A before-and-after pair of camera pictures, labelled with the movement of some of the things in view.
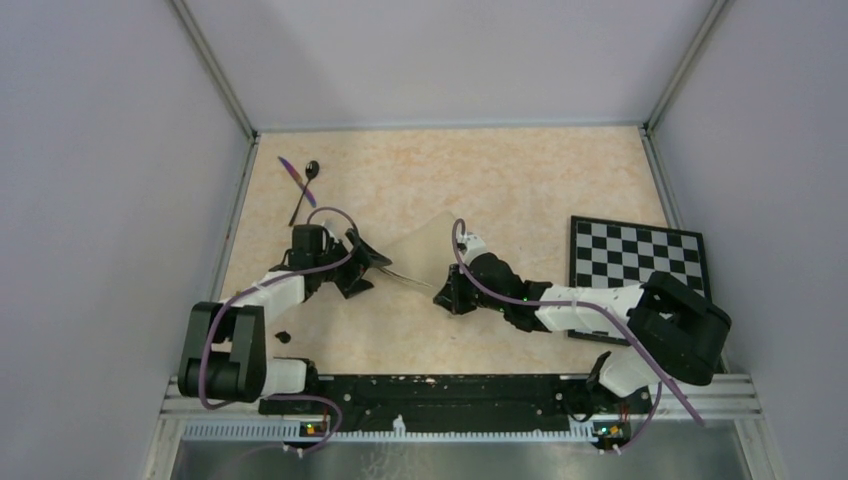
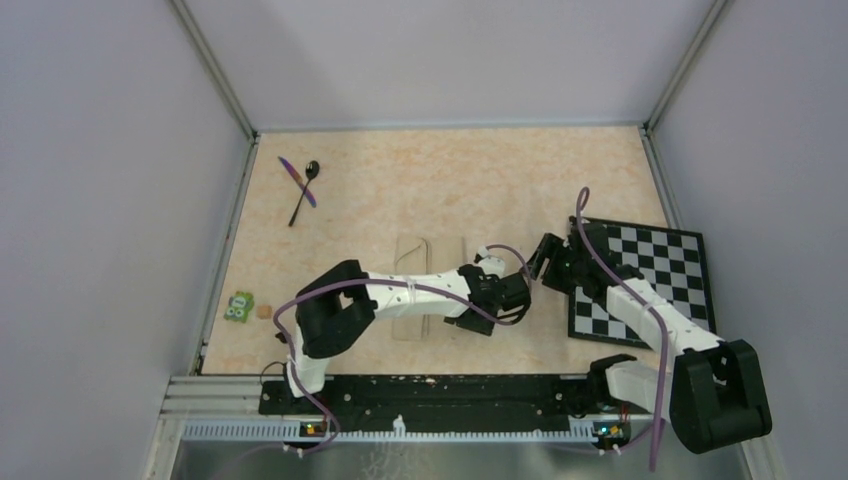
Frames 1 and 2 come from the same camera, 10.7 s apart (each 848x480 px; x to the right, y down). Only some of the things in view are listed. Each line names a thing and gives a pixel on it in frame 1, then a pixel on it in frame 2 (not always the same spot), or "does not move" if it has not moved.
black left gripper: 356,263 -> 484,328
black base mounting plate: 457,399 does not move
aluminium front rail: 185,417 does not move
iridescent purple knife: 298,177 does not move
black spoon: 311,170 does not move
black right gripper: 448,296 -> 551,248
